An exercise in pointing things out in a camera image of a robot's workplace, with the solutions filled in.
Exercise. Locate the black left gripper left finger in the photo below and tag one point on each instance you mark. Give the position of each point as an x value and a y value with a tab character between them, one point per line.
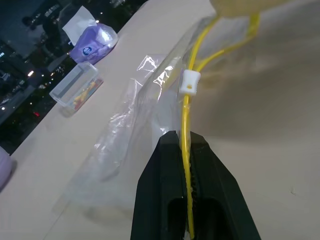
157	195

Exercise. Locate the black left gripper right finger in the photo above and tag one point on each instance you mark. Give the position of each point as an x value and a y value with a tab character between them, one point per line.
220	200

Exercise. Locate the clear yellow-zip plastic bag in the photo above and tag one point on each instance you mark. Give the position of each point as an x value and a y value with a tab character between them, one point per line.
140	112

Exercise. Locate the clear box of coloured pins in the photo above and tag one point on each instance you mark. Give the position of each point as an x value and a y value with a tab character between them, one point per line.
75	87

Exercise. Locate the purple plastic bowl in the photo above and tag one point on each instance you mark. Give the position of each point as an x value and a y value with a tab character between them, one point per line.
4	170

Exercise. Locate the purple tissue pack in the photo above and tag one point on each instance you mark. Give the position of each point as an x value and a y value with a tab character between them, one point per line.
92	42

